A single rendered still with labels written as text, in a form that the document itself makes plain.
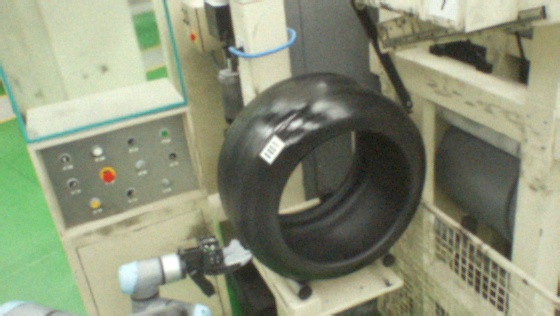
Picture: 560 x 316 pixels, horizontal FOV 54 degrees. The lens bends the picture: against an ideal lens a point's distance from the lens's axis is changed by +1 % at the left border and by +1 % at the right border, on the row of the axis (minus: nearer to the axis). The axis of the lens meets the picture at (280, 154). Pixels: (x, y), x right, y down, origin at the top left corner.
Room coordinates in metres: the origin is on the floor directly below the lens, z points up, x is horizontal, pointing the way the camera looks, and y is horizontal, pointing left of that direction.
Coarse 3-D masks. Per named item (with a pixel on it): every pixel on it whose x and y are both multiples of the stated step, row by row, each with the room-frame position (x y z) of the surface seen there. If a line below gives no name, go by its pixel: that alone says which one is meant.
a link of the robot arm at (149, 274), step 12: (132, 264) 1.16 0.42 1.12; (144, 264) 1.16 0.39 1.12; (156, 264) 1.16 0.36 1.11; (120, 276) 1.13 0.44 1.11; (132, 276) 1.13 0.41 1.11; (144, 276) 1.13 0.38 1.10; (156, 276) 1.14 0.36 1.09; (120, 288) 1.14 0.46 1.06; (132, 288) 1.11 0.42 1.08; (144, 288) 1.12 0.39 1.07; (156, 288) 1.14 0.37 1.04
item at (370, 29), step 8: (360, 16) 1.64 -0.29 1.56; (368, 16) 1.64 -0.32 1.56; (368, 24) 1.64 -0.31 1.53; (368, 32) 1.65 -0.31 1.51; (376, 32) 1.65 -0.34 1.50; (376, 40) 1.65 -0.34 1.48; (376, 48) 1.65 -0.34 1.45; (384, 56) 1.66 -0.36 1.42; (384, 64) 1.66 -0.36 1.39; (392, 64) 1.67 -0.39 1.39; (392, 72) 1.67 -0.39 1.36; (392, 80) 1.67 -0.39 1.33; (400, 80) 1.68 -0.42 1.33; (400, 88) 1.68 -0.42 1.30; (400, 96) 1.68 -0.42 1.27; (408, 96) 1.69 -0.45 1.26; (408, 104) 1.69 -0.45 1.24
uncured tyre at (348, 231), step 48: (288, 96) 1.33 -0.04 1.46; (336, 96) 1.28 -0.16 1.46; (384, 96) 1.35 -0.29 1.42; (240, 144) 1.29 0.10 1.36; (288, 144) 1.19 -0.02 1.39; (384, 144) 1.55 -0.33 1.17; (240, 192) 1.20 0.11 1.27; (336, 192) 1.55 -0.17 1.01; (384, 192) 1.48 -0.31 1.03; (288, 240) 1.43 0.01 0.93; (336, 240) 1.43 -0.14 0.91; (384, 240) 1.27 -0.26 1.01
